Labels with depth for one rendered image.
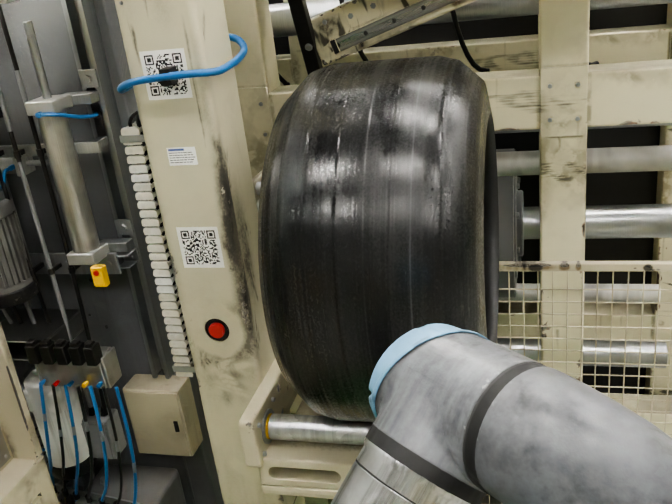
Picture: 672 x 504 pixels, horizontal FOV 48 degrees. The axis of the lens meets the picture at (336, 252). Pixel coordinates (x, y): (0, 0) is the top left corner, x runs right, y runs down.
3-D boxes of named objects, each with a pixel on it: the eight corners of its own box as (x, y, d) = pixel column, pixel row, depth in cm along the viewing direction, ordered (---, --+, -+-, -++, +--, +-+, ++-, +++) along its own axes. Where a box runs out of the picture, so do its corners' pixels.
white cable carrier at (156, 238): (176, 376, 141) (119, 128, 122) (187, 362, 145) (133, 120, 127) (197, 377, 140) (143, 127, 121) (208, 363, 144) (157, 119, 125)
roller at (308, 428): (266, 407, 132) (272, 424, 135) (259, 427, 129) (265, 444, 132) (466, 417, 123) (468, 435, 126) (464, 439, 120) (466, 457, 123)
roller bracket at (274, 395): (245, 469, 129) (236, 422, 126) (307, 349, 165) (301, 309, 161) (264, 470, 128) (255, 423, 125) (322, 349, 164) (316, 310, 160)
